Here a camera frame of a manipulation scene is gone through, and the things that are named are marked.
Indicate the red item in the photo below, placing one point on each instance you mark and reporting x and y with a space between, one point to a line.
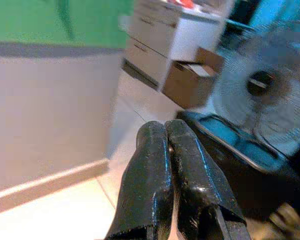
182 3

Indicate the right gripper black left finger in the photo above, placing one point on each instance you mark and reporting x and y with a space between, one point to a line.
147 185

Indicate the brown cardboard box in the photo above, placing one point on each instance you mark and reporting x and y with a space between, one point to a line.
184 85

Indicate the green board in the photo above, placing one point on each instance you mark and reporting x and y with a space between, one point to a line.
27 20

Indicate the round grey floor fan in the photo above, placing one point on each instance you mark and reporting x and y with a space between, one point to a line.
272 57

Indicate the white drawer cabinet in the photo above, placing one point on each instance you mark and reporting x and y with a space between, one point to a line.
152 37

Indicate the black case with blue lining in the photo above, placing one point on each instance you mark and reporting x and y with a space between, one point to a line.
240 160

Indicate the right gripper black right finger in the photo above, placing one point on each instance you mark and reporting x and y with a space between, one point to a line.
194 190

